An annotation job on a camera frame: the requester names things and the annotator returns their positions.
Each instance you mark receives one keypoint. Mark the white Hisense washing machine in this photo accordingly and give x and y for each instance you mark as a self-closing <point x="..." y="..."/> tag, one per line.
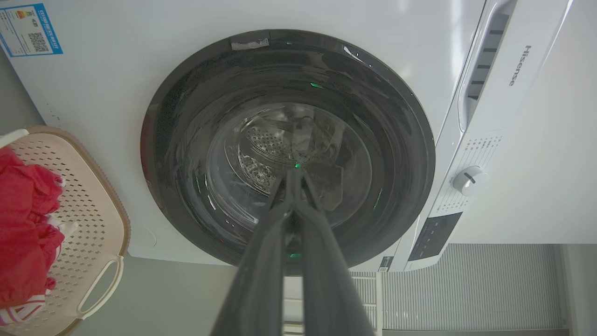
<point x="116" y="116"/>

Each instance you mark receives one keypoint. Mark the white round control knob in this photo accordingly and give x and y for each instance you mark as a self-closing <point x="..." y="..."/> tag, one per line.
<point x="468" y="180"/>

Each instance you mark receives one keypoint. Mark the blue energy label sticker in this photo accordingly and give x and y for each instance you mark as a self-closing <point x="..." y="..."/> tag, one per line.
<point x="28" y="28"/>

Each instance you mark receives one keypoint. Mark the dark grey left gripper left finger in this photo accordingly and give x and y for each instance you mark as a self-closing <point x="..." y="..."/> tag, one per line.
<point x="261" y="275"/>

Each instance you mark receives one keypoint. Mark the red garment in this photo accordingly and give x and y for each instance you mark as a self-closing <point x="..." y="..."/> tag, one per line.
<point x="21" y="233"/>

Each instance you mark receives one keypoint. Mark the beige perforated laundry basket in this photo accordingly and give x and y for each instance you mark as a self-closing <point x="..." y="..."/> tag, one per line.
<point x="93" y="205"/>

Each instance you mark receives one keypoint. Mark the black washer display panel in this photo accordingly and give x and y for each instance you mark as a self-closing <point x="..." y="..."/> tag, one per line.
<point x="434" y="235"/>

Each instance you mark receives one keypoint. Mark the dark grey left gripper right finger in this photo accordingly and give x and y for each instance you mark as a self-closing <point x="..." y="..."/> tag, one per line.
<point x="329" y="280"/>

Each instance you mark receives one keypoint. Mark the dark round washing machine door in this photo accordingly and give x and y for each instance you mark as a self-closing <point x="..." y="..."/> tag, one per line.
<point x="261" y="121"/>

